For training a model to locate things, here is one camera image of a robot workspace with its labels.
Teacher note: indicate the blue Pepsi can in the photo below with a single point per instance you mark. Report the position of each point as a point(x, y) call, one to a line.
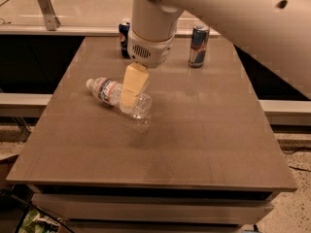
point(124, 27)

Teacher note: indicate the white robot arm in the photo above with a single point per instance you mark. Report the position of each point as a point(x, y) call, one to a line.
point(277, 33)

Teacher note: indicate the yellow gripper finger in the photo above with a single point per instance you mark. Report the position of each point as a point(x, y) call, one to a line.
point(134, 82)

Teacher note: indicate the clear plastic water bottle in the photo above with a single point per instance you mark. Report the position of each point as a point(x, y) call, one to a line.
point(110, 91)

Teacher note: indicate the left metal railing bracket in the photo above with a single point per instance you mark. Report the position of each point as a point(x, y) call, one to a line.
point(50, 19)

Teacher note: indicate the blue silver Red Bull can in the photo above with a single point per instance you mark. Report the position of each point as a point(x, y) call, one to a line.
point(198, 45)

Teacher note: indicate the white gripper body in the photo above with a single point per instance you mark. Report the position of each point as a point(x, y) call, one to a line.
point(150, 51)

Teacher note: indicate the grey table drawer base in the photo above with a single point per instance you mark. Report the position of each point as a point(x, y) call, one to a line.
point(160, 210)

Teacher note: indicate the glass railing panel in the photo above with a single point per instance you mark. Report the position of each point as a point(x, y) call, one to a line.
point(77, 13)

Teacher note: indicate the green patterned bag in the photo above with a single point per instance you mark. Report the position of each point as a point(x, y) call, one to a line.
point(35, 222)

